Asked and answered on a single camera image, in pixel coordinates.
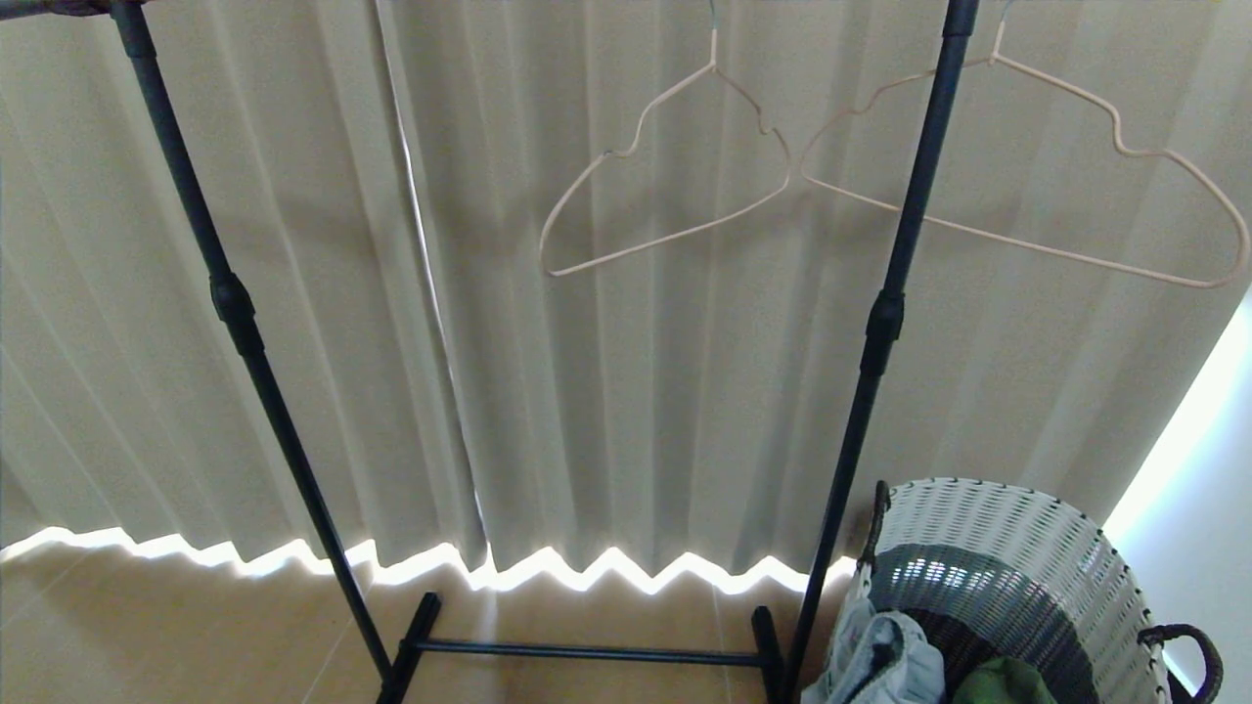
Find white laundry basket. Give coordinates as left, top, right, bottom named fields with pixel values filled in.
left=856, top=477, right=1226, bottom=704

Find pale grey shorts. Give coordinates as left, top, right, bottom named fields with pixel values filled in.
left=800, top=594, right=948, bottom=704

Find black clothes rack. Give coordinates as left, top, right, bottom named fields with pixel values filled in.
left=0, top=0, right=981, bottom=704

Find green printed shirt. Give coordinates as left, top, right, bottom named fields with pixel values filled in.
left=954, top=656, right=1060, bottom=704

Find beige curtain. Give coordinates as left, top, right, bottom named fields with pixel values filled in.
left=0, top=0, right=1252, bottom=580

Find pink clothes hanger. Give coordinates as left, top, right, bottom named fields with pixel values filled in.
left=800, top=0, right=1252, bottom=290
left=539, top=0, right=793, bottom=279

